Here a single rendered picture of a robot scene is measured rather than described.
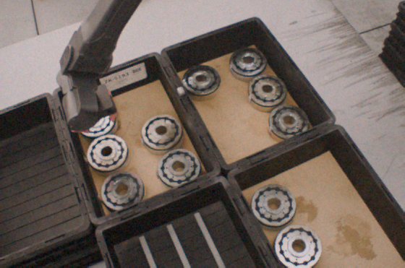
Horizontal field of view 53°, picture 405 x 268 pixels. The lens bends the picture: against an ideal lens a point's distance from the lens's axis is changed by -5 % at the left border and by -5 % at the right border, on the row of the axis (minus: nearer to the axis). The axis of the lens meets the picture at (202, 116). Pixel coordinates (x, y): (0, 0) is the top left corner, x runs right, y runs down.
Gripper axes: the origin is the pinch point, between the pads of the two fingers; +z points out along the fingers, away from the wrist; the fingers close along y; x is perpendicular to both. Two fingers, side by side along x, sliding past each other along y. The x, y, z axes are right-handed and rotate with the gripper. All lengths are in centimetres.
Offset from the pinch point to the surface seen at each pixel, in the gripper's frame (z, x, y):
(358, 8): 111, 83, 155
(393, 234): 11, -49, 50
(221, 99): 15.0, 2.5, 31.0
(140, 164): 12.6, -7.3, 4.9
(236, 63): 13.0, 10.3, 39.0
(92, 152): 9.3, -0.8, -5.0
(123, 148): 9.7, -2.9, 2.4
